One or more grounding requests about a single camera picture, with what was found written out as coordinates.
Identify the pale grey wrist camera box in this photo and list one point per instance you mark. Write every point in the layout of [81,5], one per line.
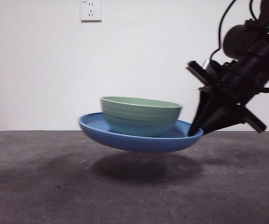
[206,64]

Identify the white wall socket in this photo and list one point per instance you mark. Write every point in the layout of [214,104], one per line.
[91,11]

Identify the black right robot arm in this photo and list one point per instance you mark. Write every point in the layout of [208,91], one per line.
[264,53]

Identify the blue round plate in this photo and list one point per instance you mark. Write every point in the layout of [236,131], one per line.
[136,143]

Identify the green ribbed bowl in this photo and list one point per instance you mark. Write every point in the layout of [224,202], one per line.
[139,116]

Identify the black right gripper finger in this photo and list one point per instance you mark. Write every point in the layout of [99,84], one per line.
[225,119]
[205,105]

